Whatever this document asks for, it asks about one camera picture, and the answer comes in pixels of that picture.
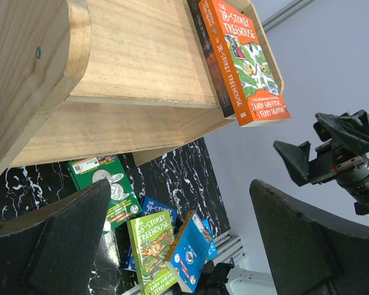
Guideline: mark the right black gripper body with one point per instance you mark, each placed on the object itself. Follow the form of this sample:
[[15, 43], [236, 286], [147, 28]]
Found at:
[[331, 163]]

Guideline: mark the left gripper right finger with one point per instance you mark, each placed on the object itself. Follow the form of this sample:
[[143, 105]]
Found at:
[[309, 250]]

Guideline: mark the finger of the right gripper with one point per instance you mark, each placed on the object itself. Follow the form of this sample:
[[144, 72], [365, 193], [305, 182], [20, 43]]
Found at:
[[348, 130], [296, 160]]

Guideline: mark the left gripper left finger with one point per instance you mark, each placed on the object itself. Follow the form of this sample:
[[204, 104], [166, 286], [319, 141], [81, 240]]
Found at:
[[51, 250]]

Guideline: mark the orange 78-Storey Treehouse book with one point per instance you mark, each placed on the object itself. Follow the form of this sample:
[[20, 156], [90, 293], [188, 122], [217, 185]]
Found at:
[[250, 73]]

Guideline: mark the dark Tale of Two Cities book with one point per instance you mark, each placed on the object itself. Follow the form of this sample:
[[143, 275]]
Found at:
[[215, 72]]

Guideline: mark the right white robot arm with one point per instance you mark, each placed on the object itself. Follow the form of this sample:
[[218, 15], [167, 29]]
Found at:
[[226, 278]]

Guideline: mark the green coin cover book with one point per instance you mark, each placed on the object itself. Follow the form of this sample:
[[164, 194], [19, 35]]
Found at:
[[123, 204]]

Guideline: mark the blue Storey Treehouse book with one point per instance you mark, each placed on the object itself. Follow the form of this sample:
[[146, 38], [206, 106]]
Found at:
[[212, 251]]

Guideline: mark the green 65-Storey Treehouse book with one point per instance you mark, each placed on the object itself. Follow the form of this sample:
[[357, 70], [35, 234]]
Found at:
[[151, 237]]

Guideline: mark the black marble pattern mat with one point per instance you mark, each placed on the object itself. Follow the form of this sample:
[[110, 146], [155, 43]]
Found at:
[[182, 179]]

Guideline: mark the light blue paperback book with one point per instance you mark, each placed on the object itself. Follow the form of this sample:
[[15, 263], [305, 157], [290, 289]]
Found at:
[[186, 257]]

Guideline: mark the wooden two-tier shelf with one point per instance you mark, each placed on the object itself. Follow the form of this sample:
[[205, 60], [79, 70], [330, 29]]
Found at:
[[81, 79]]

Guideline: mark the aluminium rail frame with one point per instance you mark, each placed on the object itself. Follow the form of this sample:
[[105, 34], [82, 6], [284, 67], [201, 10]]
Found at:
[[229, 248]]

